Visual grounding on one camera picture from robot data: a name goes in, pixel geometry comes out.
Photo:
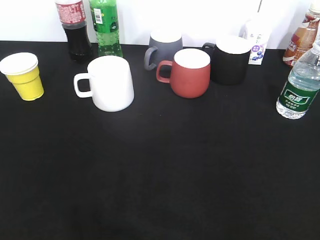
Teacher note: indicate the white ceramic mug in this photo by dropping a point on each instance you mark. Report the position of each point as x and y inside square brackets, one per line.
[110, 82]

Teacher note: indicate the water bottle green label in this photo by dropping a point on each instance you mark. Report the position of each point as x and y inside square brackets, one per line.
[302, 86]

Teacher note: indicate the yellow paper cup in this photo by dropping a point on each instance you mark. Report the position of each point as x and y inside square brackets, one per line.
[21, 69]

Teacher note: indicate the red ceramic mug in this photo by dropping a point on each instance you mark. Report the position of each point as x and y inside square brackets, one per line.
[190, 73]

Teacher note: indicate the grey ceramic mug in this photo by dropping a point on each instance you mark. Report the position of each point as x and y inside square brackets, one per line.
[163, 44]

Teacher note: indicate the black ceramic mug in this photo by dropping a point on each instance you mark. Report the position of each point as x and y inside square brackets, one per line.
[229, 59]

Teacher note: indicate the green soda bottle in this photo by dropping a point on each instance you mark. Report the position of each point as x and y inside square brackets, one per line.
[106, 26]

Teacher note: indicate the white blueberry milk carton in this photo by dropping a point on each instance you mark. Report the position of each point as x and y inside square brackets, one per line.
[257, 30]

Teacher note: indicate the cola bottle red label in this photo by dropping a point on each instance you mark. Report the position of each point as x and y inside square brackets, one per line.
[73, 20]

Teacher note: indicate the brown tea drink bottle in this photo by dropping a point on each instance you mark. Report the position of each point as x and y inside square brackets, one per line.
[305, 35]

